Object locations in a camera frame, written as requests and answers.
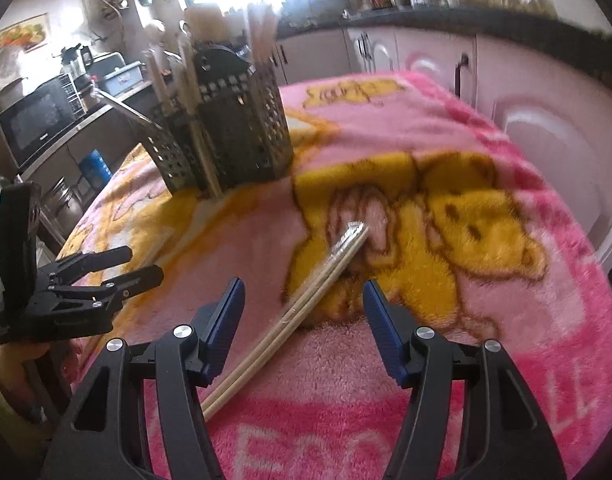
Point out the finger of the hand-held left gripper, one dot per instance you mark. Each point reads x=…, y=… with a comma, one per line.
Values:
x=101, y=259
x=136, y=279

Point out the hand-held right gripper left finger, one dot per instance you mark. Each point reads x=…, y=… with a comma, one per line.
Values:
x=226, y=325

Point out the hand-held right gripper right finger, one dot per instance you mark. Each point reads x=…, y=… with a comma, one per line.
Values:
x=386, y=335

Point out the plastic-wrapped wooden chopsticks pair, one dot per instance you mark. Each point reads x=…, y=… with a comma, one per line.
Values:
x=291, y=312

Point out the black perforated utensil holder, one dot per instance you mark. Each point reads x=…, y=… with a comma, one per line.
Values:
x=246, y=130

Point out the steel stock pot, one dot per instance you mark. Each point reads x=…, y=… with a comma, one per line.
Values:
x=66, y=205

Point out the blue canister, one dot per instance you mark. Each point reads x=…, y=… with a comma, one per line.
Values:
x=93, y=167

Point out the pink bear printed blanket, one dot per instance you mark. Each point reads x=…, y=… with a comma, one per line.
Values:
x=486, y=310

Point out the black microwave oven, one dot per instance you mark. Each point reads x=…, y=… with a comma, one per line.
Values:
x=33, y=120

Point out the blue lidded dish box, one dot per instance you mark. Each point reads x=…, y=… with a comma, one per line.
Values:
x=123, y=77

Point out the black blender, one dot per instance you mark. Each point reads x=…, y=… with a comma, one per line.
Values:
x=76, y=62

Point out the bunch of wrapped chopsticks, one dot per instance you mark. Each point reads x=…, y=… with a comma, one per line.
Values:
x=261, y=35

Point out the black kitchen countertop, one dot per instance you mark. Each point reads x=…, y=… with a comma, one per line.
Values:
x=436, y=15

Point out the fruit wall poster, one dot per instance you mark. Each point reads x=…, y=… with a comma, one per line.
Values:
x=18, y=32

